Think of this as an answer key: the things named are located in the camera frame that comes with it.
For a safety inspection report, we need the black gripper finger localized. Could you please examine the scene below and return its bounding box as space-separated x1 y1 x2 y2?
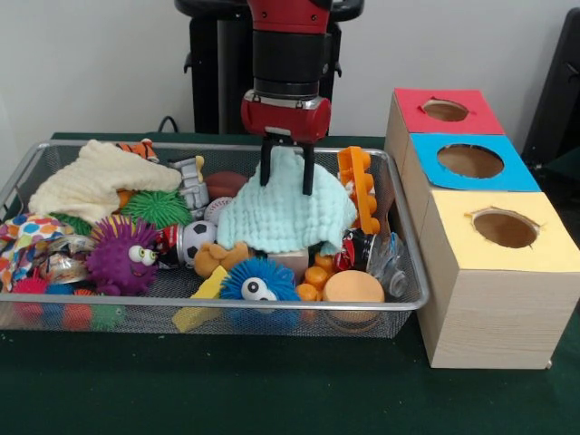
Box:
301 145 316 197
259 138 276 188

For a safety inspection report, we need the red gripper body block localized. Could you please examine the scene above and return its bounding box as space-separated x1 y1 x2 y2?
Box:
239 89 333 147

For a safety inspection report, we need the light blue muslin cloth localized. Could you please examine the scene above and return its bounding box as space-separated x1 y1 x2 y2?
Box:
216 145 358 255

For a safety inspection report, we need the crushed clear plastic bottle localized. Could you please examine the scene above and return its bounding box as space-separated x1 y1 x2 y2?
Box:
366 233 411 298

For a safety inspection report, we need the shallow mesh bin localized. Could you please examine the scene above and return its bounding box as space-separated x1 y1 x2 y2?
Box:
0 140 430 340

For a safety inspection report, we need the wooden box with three holes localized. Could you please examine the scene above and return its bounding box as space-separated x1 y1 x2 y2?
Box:
383 87 580 371

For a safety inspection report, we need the orange plastic toy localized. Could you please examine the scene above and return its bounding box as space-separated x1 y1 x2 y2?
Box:
337 145 380 236

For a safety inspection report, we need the black and white soccer ball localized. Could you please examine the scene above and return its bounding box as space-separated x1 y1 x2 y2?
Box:
180 220 218 265

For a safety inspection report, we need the blue spiky ball with eyes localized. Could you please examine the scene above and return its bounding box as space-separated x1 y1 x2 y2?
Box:
220 256 303 330

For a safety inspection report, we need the brown plush bear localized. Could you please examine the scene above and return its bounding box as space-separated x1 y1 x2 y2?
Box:
193 241 250 278

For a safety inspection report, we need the green spiky ball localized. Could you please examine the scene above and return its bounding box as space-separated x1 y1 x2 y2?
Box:
121 188 194 230

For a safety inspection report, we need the orange toy burger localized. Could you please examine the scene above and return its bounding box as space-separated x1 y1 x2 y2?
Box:
322 269 386 335

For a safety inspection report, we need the purple spiky monster toy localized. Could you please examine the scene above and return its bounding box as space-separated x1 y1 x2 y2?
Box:
84 215 160 296

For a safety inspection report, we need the cream muslin cloth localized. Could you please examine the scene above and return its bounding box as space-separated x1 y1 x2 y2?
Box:
27 139 182 223

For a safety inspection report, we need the dark green tablecloth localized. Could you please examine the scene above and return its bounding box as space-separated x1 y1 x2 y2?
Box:
0 130 580 435

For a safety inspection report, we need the polka dot cloth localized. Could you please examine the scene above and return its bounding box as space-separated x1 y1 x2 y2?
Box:
0 212 76 291

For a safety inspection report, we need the black chair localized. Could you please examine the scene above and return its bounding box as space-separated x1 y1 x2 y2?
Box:
520 6 580 171

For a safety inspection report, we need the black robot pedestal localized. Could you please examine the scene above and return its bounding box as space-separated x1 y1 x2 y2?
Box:
174 0 366 136

